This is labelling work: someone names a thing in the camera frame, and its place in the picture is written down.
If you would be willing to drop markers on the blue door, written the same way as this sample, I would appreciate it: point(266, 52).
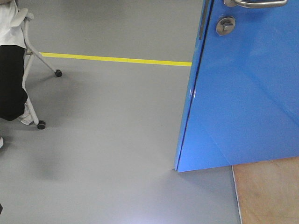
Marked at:
point(242, 101)

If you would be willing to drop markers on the silver door lock knob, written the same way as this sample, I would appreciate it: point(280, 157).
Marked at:
point(225, 26)

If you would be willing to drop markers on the person in black trousers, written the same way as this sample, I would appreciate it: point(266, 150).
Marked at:
point(12, 52)

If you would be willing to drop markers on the wooden base platform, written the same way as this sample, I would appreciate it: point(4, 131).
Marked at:
point(268, 191)

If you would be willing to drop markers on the grey wheeled office chair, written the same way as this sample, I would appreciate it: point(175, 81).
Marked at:
point(23, 16)

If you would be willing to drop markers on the silver door handle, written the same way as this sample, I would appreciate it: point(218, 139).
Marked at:
point(254, 4)

